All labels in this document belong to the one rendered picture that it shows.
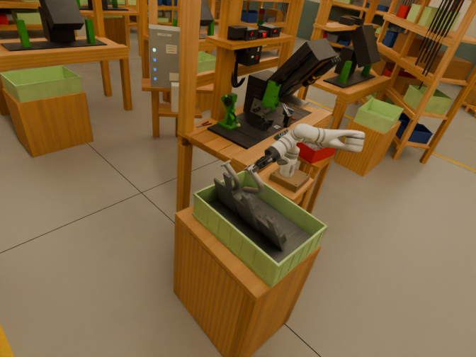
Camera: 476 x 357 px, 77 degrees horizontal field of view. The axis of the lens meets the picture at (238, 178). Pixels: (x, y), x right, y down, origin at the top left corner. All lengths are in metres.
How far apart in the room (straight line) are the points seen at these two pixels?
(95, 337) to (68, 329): 0.19
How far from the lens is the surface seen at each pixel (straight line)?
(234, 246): 1.55
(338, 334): 2.47
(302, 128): 1.45
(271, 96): 2.54
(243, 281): 1.50
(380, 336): 2.62
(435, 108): 4.91
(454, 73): 4.82
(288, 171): 2.00
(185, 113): 2.30
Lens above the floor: 2.01
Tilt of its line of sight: 36 degrees down
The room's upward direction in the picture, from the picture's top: 10 degrees clockwise
